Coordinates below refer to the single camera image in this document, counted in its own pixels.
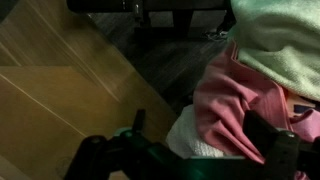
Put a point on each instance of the large brown cardboard box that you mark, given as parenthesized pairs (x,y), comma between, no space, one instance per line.
(50,100)

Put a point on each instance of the light green towel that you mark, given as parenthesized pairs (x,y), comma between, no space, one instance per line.
(283,40)

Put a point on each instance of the white towel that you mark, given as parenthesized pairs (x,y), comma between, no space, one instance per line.
(186,136)

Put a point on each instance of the pink cloth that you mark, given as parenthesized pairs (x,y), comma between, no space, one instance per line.
(226,100)

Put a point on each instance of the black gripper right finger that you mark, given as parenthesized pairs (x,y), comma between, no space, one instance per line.
(258,133)

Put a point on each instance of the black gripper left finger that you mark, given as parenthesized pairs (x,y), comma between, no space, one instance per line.
(139,120)

